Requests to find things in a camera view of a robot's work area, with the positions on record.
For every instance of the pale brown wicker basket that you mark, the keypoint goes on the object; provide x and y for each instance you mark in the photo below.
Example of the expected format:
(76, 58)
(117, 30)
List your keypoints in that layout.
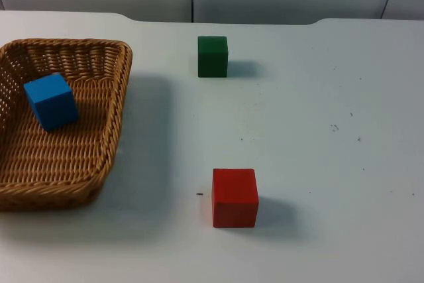
(63, 150)

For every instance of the blue cube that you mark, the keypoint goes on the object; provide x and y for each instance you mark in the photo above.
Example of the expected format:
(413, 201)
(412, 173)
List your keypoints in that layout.
(51, 102)

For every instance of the green cube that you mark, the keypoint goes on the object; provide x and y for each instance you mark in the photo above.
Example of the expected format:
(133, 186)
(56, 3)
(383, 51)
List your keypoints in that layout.
(212, 57)

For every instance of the red cube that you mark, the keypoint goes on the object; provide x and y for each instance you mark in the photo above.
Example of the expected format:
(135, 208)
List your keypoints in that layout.
(234, 198)

